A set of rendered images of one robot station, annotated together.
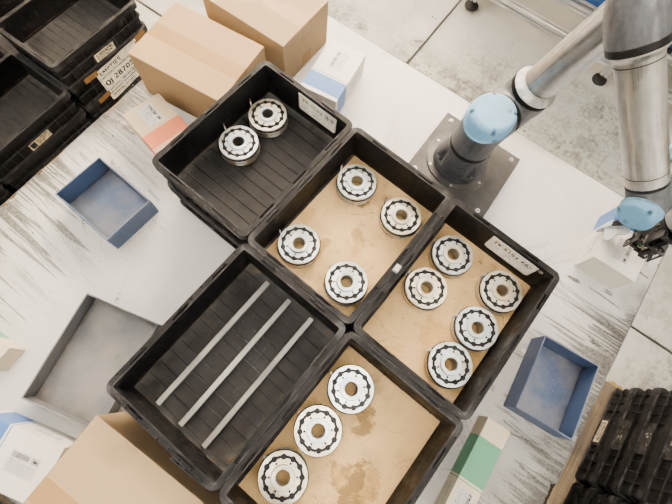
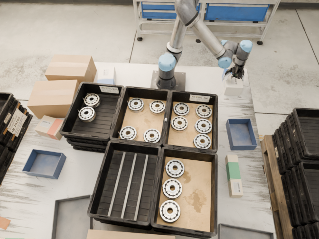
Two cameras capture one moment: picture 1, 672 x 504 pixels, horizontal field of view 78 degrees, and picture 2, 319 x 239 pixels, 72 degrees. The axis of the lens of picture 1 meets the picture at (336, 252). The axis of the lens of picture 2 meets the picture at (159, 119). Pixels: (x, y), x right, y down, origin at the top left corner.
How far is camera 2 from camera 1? 43 cm
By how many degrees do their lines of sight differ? 16
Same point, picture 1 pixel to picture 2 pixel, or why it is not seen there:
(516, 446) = (243, 160)
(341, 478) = (190, 200)
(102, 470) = not seen: outside the picture
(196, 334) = (108, 184)
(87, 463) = not seen: outside the picture
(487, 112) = (164, 60)
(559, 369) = (240, 128)
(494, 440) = (233, 160)
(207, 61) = (59, 94)
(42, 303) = (36, 217)
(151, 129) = (48, 128)
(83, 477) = not seen: outside the picture
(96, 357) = (71, 224)
